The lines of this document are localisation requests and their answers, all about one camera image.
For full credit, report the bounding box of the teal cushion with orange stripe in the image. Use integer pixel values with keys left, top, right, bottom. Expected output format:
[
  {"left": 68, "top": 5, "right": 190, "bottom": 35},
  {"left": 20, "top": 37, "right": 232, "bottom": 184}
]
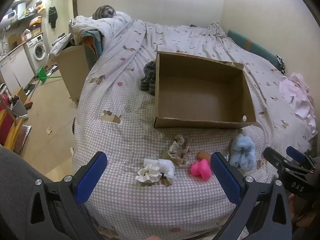
[{"left": 227, "top": 29, "right": 285, "bottom": 73}]

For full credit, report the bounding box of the grey striped cushion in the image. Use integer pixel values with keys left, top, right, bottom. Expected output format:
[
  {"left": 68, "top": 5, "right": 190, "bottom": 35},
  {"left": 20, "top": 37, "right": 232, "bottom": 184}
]
[{"left": 92, "top": 5, "right": 117, "bottom": 20}]

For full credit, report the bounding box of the green dustpan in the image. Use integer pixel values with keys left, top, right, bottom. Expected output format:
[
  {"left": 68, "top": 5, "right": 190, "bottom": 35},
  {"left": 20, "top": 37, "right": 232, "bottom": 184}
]
[{"left": 35, "top": 66, "right": 63, "bottom": 83}]

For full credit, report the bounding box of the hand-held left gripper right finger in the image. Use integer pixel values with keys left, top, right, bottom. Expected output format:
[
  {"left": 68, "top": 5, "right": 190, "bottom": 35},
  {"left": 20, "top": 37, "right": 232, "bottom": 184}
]
[{"left": 211, "top": 152, "right": 293, "bottom": 240}]

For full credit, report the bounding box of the large cardboard carton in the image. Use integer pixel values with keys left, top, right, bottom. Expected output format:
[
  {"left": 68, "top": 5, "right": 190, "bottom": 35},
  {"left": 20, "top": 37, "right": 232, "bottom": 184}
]
[{"left": 51, "top": 44, "right": 90, "bottom": 108}]

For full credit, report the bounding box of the white washing machine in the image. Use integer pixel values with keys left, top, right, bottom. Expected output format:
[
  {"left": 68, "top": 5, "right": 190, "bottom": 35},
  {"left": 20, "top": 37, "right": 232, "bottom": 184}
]
[{"left": 25, "top": 35, "right": 48, "bottom": 62}]

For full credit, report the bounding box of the checkered printed bed sheet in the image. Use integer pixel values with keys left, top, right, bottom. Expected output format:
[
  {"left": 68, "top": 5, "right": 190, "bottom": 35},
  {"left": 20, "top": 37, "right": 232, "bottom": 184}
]
[{"left": 71, "top": 20, "right": 315, "bottom": 240}]

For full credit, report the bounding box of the cluttered wall shelf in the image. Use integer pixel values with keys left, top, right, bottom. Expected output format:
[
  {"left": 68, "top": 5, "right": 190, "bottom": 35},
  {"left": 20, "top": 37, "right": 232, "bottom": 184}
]
[{"left": 0, "top": 0, "right": 48, "bottom": 30}]

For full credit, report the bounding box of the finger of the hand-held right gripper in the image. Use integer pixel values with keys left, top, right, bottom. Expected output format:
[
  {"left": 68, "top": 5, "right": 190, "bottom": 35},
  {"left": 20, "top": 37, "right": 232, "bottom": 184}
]
[
  {"left": 286, "top": 146, "right": 315, "bottom": 167},
  {"left": 264, "top": 147, "right": 292, "bottom": 174}
]

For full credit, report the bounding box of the person's right hand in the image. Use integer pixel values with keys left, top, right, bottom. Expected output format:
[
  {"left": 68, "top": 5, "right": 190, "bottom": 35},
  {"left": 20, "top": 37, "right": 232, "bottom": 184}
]
[{"left": 287, "top": 194, "right": 304, "bottom": 220}]

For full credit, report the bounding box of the pink rubber toy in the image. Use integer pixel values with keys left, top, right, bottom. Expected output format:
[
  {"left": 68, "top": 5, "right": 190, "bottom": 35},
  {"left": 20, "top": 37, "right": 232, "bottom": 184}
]
[{"left": 190, "top": 160, "right": 212, "bottom": 181}]

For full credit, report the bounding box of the light blue fluffy sock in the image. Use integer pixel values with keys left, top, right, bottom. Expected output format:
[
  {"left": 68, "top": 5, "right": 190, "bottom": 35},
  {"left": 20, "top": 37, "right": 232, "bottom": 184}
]
[{"left": 229, "top": 134, "right": 257, "bottom": 172}]

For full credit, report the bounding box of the pale pink cloth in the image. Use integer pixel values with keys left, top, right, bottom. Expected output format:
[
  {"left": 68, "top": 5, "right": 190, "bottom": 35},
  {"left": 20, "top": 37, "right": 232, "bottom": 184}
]
[{"left": 279, "top": 72, "right": 317, "bottom": 134}]

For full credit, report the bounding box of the cardboard box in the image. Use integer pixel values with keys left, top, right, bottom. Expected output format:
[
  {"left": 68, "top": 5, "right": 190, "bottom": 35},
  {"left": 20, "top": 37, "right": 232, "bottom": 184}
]
[{"left": 153, "top": 45, "right": 257, "bottom": 130}]

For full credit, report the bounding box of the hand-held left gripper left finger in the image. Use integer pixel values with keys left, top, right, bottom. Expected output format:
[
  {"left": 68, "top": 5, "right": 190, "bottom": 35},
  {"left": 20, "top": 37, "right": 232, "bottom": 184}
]
[{"left": 30, "top": 151, "right": 108, "bottom": 240}]

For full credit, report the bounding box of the cream white scrunchie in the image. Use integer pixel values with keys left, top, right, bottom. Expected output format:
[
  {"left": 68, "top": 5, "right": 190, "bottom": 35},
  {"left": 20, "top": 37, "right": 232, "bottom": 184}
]
[{"left": 135, "top": 164, "right": 163, "bottom": 183}]

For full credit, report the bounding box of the white kitchen cabinet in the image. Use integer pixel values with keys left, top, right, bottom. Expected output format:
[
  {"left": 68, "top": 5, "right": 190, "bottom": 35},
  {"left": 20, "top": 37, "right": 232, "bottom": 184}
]
[{"left": 0, "top": 47, "right": 35, "bottom": 90}]

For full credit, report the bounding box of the white plastic bag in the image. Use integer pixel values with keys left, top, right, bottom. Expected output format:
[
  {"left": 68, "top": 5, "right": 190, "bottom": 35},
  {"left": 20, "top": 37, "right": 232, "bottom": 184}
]
[{"left": 50, "top": 34, "right": 75, "bottom": 55}]

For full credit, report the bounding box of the black hanging garment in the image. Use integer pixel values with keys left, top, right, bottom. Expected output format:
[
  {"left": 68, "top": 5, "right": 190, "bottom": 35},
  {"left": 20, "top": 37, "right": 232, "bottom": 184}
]
[{"left": 48, "top": 6, "right": 58, "bottom": 28}]

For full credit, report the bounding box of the white sock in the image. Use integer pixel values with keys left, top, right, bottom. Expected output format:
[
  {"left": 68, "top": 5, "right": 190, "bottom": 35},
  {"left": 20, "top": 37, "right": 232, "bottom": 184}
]
[{"left": 144, "top": 158, "right": 175, "bottom": 180}]

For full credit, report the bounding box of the teal folded blanket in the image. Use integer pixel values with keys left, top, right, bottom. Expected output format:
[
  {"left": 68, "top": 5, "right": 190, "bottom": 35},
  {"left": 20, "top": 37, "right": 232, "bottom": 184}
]
[{"left": 82, "top": 30, "right": 104, "bottom": 60}]

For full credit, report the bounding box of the white printed duvet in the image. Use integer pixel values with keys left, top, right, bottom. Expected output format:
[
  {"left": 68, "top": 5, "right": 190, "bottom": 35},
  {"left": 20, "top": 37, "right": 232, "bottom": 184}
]
[{"left": 69, "top": 11, "right": 145, "bottom": 45}]

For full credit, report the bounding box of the grey bin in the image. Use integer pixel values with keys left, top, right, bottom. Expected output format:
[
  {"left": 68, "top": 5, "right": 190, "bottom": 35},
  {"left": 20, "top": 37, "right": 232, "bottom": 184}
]
[{"left": 11, "top": 97, "right": 28, "bottom": 117}]

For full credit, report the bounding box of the yellow wooden frame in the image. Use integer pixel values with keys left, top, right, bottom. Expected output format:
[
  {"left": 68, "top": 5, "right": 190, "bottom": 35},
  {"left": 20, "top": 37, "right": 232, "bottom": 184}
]
[{"left": 0, "top": 105, "right": 25, "bottom": 150}]

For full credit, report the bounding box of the black white patterned cloth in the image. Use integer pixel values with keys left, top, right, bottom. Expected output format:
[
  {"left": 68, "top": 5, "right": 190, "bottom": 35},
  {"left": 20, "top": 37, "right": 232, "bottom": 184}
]
[{"left": 276, "top": 55, "right": 287, "bottom": 74}]

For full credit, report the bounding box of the dark striped cloth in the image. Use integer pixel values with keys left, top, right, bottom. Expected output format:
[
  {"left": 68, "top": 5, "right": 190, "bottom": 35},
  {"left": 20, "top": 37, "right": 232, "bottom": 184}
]
[{"left": 140, "top": 61, "right": 157, "bottom": 96}]

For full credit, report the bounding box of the tan rubber toy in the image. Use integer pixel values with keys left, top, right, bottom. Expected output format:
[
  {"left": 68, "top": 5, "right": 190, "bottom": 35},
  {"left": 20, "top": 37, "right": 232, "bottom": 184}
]
[{"left": 197, "top": 151, "right": 213, "bottom": 162}]

